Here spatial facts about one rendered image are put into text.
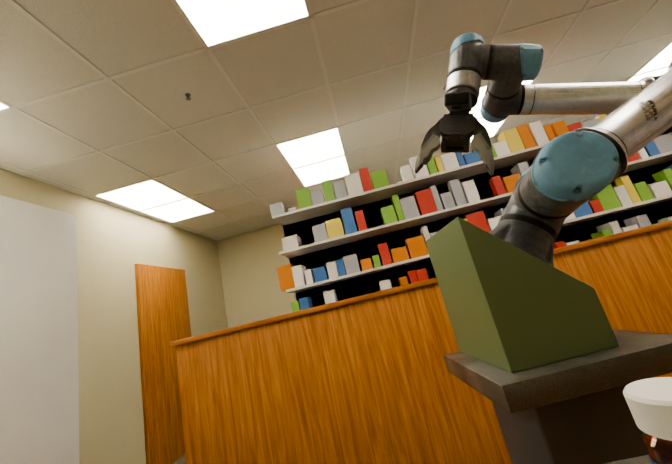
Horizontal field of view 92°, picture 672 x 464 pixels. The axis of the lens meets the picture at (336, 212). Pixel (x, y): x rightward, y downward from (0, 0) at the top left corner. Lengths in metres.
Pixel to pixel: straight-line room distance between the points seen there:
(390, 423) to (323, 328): 0.60
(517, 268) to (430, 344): 1.39
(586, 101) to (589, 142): 0.30
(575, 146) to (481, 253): 0.24
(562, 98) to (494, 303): 0.55
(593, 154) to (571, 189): 0.07
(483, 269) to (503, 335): 0.12
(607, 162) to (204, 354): 2.11
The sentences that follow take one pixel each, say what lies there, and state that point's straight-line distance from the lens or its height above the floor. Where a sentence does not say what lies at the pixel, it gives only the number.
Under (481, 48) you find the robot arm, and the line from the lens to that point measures 0.88.
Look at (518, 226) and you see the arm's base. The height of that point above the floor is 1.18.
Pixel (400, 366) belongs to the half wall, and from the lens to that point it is 2.03.
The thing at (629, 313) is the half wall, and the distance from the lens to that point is 2.38.
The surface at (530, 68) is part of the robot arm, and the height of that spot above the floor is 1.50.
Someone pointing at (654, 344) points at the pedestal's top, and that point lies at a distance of 0.76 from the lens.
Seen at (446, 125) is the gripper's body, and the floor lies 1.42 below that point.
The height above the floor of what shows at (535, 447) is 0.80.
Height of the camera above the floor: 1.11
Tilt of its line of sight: 16 degrees up
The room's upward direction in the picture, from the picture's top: 14 degrees counter-clockwise
